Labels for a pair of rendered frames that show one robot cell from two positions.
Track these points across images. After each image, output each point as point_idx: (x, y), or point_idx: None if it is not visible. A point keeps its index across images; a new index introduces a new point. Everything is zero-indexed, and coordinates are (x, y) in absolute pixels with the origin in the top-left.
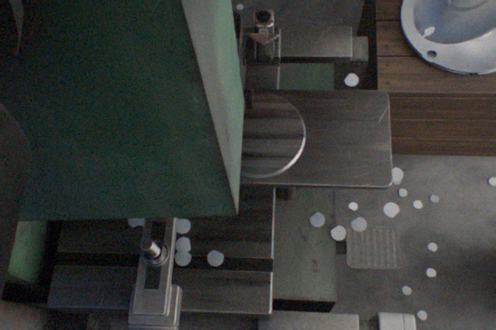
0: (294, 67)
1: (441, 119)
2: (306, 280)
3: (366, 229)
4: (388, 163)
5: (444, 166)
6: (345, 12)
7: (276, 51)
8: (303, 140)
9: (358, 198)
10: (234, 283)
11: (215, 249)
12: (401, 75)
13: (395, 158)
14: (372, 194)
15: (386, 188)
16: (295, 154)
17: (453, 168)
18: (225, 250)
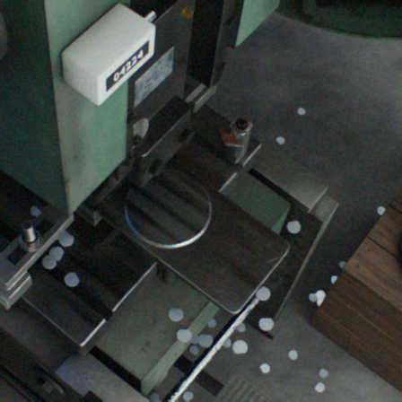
0: (256, 184)
1: (389, 336)
2: (130, 351)
3: (250, 388)
4: (246, 297)
5: (376, 390)
6: (396, 185)
7: (243, 159)
8: (196, 236)
9: (275, 364)
10: (72, 306)
11: (76, 273)
12: (373, 267)
13: (338, 352)
14: (291, 370)
15: (230, 314)
16: (182, 241)
17: (383, 397)
18: (83, 280)
